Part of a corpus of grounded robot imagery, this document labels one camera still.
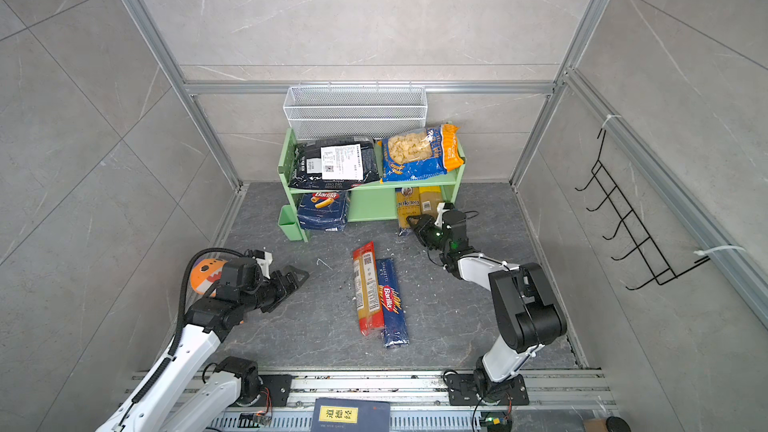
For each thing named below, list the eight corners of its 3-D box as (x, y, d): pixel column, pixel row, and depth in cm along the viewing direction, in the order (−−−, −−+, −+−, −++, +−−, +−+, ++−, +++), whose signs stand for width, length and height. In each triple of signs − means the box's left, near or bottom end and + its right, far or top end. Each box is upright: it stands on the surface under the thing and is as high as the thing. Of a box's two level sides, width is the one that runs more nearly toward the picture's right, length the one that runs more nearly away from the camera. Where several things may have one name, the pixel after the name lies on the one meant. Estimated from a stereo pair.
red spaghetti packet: (360, 335, 84) (358, 329, 80) (351, 255, 101) (350, 246, 97) (387, 331, 85) (387, 324, 81) (374, 251, 102) (373, 243, 98)
